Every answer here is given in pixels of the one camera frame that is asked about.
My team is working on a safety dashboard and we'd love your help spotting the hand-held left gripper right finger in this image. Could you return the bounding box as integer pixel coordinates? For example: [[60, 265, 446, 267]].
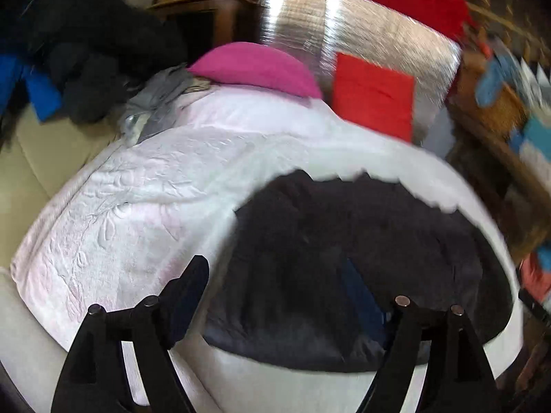
[[340, 258, 502, 413]]

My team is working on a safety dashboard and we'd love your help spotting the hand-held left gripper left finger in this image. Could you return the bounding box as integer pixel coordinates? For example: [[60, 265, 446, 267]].
[[51, 255, 211, 413]]

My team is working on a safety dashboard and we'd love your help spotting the dark grey garment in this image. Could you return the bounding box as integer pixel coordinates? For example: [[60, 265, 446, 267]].
[[202, 170, 515, 373]]

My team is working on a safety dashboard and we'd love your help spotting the black clothes pile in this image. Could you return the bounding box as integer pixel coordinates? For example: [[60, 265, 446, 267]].
[[0, 0, 186, 123]]

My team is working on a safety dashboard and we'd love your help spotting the white quilted blanket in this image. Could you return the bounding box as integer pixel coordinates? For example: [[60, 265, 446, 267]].
[[11, 90, 523, 413]]

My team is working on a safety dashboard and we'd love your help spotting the beige sofa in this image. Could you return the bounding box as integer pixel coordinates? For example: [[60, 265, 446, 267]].
[[0, 105, 225, 413]]

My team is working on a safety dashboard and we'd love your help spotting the red pillow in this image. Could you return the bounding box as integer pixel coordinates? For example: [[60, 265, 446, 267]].
[[331, 52, 416, 142]]

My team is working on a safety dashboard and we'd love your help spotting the grey cloth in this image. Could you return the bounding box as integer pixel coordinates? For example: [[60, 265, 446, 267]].
[[121, 66, 199, 142]]

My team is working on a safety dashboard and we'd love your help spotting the wicker basket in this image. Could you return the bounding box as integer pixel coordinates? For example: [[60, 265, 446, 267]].
[[448, 52, 534, 138]]

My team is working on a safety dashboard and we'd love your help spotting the teal cloth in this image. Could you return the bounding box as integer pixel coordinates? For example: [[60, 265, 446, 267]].
[[510, 116, 551, 149]]

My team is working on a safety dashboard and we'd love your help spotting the pink pillow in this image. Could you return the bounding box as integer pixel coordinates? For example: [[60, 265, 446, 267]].
[[188, 42, 323, 99]]

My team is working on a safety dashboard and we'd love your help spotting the light blue cloth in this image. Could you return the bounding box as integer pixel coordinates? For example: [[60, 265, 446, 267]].
[[476, 52, 523, 108]]

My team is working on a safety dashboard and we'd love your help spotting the blue garment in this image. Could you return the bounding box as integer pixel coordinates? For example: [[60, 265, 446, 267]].
[[0, 49, 63, 121]]

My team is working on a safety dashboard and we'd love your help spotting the silver foil panel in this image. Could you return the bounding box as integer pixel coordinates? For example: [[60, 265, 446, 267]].
[[258, 0, 463, 145]]

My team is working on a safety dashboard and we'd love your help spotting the wooden cabinet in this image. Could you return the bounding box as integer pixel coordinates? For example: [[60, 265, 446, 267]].
[[148, 0, 263, 65]]

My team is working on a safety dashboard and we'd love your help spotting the red blanket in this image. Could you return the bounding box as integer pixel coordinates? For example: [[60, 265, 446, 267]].
[[310, 0, 472, 39]]

